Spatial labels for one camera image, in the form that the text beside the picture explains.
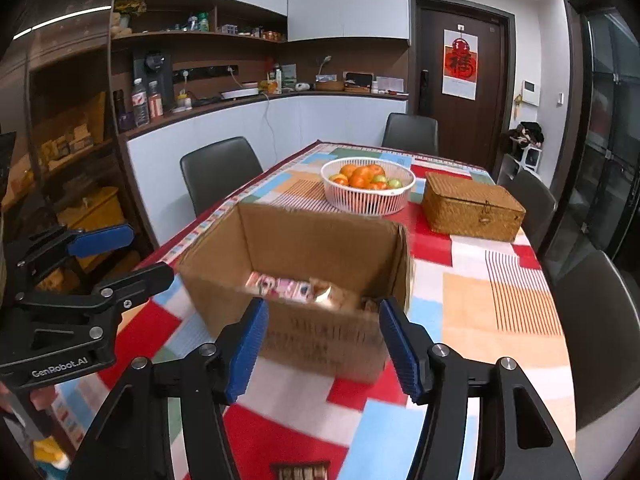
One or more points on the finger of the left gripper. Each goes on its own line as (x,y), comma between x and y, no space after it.
(137,287)
(97,242)

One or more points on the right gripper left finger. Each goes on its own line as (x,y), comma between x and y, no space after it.
(217,372)

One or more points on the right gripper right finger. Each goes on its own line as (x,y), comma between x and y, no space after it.
(429,372)

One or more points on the gold fortune biscuits bag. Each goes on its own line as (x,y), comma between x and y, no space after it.
(330,296)

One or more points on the pink patterned snack packet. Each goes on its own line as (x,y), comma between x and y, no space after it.
(278,288)

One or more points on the black soda cracker packet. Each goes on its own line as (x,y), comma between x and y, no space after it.
(301,471)

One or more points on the brown cardboard box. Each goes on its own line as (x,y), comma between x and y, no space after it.
(369,256)

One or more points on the dark chair left side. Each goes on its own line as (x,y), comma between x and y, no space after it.
(216,170)

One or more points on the dark chair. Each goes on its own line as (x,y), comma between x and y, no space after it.
(539,203)
(216,170)
(600,321)

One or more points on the water bottle red label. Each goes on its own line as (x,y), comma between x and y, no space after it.
(140,106)

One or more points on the woven wicker box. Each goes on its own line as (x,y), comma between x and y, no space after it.
(463,207)

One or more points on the dark chair right near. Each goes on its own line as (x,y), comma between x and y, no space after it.
(600,321)

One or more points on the wooden shelf unit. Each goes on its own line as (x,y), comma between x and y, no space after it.
(66,168)

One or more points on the white fruit basket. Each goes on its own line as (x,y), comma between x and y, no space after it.
(367,186)

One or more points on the dark chair right far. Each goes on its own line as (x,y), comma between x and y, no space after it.
(539,203)

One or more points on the white lower cabinets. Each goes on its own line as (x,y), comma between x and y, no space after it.
(275,129)

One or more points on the dark chair far end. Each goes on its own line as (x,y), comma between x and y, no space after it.
(411,133)

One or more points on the dark wooden door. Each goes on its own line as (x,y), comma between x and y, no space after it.
(468,131)

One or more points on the red fu door poster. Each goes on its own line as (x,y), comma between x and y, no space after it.
(460,65)

